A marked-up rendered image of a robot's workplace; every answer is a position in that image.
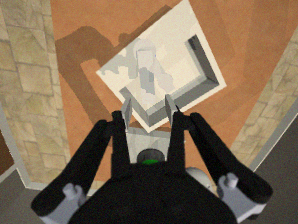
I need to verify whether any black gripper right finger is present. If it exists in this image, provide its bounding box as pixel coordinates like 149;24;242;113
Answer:
161;94;273;223

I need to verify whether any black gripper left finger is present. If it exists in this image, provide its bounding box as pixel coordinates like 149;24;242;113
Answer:
31;97;136;224

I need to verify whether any white square sink basin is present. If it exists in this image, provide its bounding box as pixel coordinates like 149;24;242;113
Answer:
96;0;226;133

